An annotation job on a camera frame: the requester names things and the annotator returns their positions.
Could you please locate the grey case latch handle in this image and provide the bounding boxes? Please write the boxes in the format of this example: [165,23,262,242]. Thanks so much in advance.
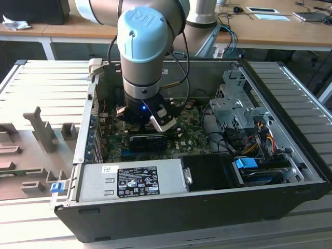
[87,58,104,81]

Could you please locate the blue expansion slot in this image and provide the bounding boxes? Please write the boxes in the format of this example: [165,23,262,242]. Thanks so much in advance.
[121,150,167,160]

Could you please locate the crumpled white paper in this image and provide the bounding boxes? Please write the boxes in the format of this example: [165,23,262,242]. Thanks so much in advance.
[2,14,32,32]

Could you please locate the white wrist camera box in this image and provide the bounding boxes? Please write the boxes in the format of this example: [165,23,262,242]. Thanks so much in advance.
[149,108,178,133]

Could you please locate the grey power supply with label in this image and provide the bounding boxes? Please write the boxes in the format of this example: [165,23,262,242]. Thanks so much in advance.
[77,159,188,203]

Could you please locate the black box on desk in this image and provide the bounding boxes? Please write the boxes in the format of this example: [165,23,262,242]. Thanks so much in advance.
[0,0,71,26]

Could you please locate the grey flat laptop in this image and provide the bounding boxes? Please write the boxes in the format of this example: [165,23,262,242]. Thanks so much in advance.
[293,11,328,24]

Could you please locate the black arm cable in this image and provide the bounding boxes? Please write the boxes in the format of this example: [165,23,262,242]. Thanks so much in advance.
[107,15,192,110]

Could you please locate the green motherboard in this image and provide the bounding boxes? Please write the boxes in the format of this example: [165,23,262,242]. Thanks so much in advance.
[103,100,214,163]

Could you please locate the black graphics card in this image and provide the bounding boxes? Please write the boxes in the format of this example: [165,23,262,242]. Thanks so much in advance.
[128,132,169,151]

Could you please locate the blue case latch clip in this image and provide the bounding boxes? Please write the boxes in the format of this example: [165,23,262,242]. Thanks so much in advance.
[50,182,65,194]

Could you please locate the black wire bundle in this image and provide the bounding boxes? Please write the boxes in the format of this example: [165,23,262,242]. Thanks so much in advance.
[201,103,236,157]

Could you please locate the white framed desk port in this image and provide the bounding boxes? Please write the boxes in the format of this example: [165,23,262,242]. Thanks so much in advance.
[246,6,281,15]

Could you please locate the metal drive cage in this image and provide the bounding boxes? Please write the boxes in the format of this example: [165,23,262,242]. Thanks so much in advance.
[209,69,273,131]

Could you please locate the wooden desk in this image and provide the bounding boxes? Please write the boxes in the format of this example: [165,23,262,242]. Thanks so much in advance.
[0,0,332,51]

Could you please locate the grey parts rack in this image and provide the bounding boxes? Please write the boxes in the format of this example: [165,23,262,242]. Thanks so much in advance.
[0,106,80,202]

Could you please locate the green RAM stick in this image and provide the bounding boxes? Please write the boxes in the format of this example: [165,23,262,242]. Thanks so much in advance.
[0,169,43,178]

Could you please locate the pale blue sheet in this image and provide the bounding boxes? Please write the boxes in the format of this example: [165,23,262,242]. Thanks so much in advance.
[254,13,294,22]

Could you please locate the black open PC case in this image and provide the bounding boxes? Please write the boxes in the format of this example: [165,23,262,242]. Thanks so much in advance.
[54,58,331,243]

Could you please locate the hard disk in blue carrier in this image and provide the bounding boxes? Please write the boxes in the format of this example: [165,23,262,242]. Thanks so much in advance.
[234,157,285,187]

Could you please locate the blue hanging cables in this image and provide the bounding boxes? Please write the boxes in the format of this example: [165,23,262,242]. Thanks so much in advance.
[224,24,239,60]

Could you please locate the yellow and orange wire bundle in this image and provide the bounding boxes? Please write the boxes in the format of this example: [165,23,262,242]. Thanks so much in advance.
[242,121,276,157]

